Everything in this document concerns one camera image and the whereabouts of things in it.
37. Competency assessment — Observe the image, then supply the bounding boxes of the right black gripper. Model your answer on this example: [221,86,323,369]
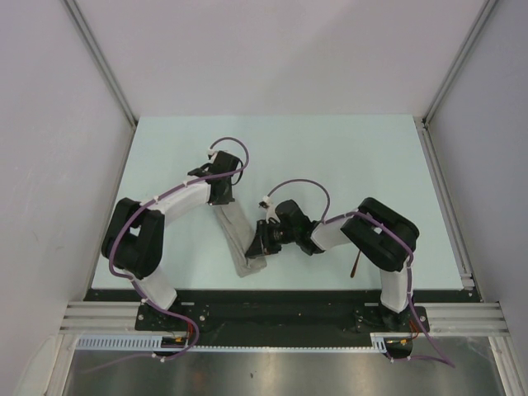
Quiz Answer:
[245,219,298,258]

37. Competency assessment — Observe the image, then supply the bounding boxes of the grey cloth napkin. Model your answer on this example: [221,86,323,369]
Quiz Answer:
[213,201,267,278]

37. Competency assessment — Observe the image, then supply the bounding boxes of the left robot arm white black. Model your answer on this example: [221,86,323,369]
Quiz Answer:
[101,150,244,330]

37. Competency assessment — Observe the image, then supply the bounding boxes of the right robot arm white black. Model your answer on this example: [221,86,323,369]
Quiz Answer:
[245,197,419,331]

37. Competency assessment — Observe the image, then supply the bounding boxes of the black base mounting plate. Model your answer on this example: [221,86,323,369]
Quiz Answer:
[84,289,480,347]

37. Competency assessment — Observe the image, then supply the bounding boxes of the copper fork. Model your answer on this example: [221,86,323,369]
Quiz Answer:
[350,251,361,279]

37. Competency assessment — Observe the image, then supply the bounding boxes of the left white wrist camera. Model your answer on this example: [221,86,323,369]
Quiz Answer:
[206,148,218,161]

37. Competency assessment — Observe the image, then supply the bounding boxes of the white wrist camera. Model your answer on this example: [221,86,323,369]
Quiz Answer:
[258,196,280,222]
[206,148,218,161]

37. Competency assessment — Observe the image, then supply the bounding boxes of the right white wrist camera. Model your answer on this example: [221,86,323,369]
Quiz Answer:
[258,196,280,222]

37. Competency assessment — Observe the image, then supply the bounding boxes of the white slotted cable duct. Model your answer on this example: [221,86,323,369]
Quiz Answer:
[76,332,408,354]

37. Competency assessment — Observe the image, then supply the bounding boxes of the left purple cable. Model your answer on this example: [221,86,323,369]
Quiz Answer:
[80,136,251,375]

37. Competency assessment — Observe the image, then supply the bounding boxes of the aluminium front rail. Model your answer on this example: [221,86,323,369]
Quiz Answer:
[59,301,510,337]

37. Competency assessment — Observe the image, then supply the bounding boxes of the left aluminium corner post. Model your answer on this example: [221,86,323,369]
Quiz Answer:
[60,0,139,130]

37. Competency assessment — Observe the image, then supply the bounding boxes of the aluminium corner post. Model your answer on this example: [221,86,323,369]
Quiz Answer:
[60,0,139,130]
[421,0,502,126]

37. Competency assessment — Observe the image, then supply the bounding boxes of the right aluminium corner post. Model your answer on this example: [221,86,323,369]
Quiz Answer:
[421,0,502,126]

